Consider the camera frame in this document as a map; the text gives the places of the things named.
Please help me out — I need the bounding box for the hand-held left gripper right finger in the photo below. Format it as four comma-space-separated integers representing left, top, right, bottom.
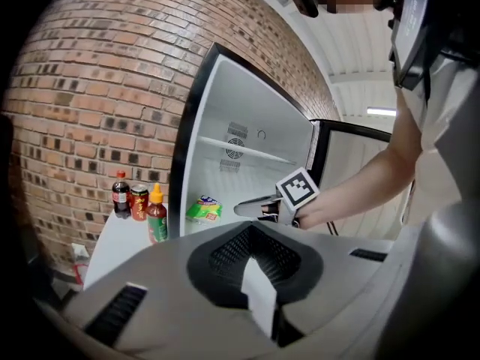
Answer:
251, 221, 425, 360

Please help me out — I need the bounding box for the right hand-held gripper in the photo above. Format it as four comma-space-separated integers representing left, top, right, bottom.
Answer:
233, 166, 320, 227

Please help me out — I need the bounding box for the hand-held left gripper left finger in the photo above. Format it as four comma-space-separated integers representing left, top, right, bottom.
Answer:
61, 221, 278, 360

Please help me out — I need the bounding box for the green yellow snack packet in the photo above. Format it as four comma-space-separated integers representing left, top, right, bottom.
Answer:
185, 195, 224, 227

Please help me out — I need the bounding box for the person's right forearm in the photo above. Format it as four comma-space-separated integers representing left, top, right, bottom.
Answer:
299, 133, 427, 232

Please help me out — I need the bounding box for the red drink can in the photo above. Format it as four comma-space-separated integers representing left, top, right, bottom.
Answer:
130, 184, 150, 223

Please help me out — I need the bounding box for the white table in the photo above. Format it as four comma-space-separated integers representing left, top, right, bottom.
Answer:
82, 200, 170, 290

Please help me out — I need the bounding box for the red sauce bottle yellow cap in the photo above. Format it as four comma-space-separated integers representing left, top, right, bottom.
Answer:
145, 183, 169, 245

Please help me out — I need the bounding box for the clear red-print plastic bag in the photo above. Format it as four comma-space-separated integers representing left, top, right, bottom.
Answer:
69, 241, 93, 288

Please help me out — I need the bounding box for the open white mini fridge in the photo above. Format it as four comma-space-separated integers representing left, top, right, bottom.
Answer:
168, 42, 320, 239

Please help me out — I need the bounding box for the dark cola bottle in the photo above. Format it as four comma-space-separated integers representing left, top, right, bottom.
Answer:
111, 169, 132, 220

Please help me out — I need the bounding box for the ceiling light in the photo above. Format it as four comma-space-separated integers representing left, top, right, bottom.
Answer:
366, 106, 398, 118

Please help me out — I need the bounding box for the person's white t-shirt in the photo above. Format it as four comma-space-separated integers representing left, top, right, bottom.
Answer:
393, 50, 480, 221

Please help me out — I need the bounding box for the black chest-mounted monitor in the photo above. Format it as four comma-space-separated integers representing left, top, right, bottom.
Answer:
388, 0, 432, 89

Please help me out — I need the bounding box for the black chest harness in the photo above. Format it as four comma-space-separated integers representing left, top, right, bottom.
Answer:
427, 0, 480, 67

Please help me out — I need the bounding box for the white wire fridge shelf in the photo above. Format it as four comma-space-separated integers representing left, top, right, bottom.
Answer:
195, 135, 298, 167

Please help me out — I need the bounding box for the black head-worn camera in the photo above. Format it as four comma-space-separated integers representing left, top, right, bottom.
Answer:
286, 0, 320, 19

